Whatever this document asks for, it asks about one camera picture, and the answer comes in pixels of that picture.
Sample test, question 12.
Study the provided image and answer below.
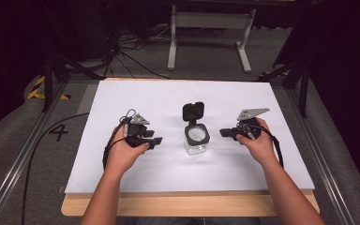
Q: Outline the bundle of black floor cables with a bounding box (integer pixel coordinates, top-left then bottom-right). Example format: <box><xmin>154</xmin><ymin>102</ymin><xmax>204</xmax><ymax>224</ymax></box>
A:
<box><xmin>101</xmin><ymin>6</ymin><xmax>172</xmax><ymax>81</ymax></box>

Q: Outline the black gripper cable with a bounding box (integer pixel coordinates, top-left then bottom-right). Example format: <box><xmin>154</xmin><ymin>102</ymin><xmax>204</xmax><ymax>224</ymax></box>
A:
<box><xmin>237</xmin><ymin>122</ymin><xmax>285</xmax><ymax>169</ymax></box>
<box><xmin>102</xmin><ymin>108</ymin><xmax>138</xmax><ymax>173</ymax></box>

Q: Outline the black tripod stand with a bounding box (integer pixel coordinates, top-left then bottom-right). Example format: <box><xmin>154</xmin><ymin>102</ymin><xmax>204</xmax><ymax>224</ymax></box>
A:
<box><xmin>41</xmin><ymin>51</ymin><xmax>105</xmax><ymax>113</ymax></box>
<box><xmin>255</xmin><ymin>59</ymin><xmax>311</xmax><ymax>119</ymax></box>

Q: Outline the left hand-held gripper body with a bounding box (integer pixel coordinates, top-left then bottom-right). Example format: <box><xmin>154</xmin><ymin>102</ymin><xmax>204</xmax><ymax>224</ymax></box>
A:
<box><xmin>120</xmin><ymin>112</ymin><xmax>155</xmax><ymax>148</ymax></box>

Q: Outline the person's right hand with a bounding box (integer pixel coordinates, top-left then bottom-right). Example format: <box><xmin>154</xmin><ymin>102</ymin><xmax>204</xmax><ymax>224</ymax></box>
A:
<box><xmin>235</xmin><ymin>117</ymin><xmax>279</xmax><ymax>167</ymax></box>

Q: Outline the yellow and black floor tape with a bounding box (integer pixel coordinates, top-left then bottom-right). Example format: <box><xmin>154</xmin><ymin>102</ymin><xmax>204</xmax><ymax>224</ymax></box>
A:
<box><xmin>26</xmin><ymin>76</ymin><xmax>72</xmax><ymax>101</ymax></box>

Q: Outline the white board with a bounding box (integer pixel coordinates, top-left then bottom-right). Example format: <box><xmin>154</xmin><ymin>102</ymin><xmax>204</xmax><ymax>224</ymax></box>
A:
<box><xmin>64</xmin><ymin>80</ymin><xmax>316</xmax><ymax>195</ymax></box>

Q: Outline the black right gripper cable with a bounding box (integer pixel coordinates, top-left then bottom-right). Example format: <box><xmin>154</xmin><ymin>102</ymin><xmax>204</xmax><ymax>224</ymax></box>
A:
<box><xmin>237</xmin><ymin>122</ymin><xmax>285</xmax><ymax>169</ymax></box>

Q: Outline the clear jar with black lid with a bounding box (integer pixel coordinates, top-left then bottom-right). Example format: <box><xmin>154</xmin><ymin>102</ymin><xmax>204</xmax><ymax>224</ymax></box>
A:
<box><xmin>182</xmin><ymin>101</ymin><xmax>211</xmax><ymax>156</ymax></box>

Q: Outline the aluminium rail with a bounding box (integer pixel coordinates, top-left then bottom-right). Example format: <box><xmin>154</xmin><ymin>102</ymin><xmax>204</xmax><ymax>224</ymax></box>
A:
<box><xmin>284</xmin><ymin>87</ymin><xmax>358</xmax><ymax>225</ymax></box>
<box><xmin>0</xmin><ymin>82</ymin><xmax>69</xmax><ymax>225</ymax></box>

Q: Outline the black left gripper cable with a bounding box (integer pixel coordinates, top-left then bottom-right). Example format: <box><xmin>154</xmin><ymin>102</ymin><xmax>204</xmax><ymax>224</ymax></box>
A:
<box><xmin>102</xmin><ymin>108</ymin><xmax>138</xmax><ymax>173</ymax></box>

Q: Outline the person's left hand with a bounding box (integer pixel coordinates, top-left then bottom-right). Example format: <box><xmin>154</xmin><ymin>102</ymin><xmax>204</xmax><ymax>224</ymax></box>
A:
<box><xmin>105</xmin><ymin>125</ymin><xmax>151</xmax><ymax>181</ymax></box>

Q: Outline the long black floor cable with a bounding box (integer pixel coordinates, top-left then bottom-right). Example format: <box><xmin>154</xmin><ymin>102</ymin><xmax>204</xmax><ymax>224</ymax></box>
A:
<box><xmin>21</xmin><ymin>112</ymin><xmax>90</xmax><ymax>225</ymax></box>

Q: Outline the wooden table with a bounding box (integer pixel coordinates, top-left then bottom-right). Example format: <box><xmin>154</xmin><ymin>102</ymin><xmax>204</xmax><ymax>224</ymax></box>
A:
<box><xmin>60</xmin><ymin>77</ymin><xmax>321</xmax><ymax>218</ymax></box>

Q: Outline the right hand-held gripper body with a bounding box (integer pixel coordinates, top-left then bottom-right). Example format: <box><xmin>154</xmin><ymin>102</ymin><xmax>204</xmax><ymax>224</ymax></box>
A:
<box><xmin>235</xmin><ymin>107</ymin><xmax>271</xmax><ymax>141</ymax></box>

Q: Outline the white metal stand frame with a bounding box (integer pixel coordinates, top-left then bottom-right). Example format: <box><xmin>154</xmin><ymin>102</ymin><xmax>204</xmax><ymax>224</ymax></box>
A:
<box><xmin>167</xmin><ymin>4</ymin><xmax>258</xmax><ymax>75</ymax></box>

